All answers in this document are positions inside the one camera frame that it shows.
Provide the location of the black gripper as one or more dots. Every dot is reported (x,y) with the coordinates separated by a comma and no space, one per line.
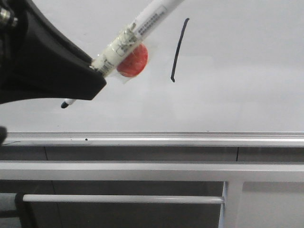
(38,61)

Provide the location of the white whiteboard with aluminium frame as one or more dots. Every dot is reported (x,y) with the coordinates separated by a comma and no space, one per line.
(225,83)

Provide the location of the white perforated pegboard panel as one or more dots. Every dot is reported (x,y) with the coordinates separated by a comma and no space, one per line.
(263,205)

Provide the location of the red round magnet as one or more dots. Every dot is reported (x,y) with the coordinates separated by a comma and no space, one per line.
(135,63)

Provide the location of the white black whiteboard marker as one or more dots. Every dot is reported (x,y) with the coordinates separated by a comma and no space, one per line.
(133,35)

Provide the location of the white horizontal stand rod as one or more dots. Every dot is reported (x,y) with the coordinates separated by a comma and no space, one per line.
(124,199)

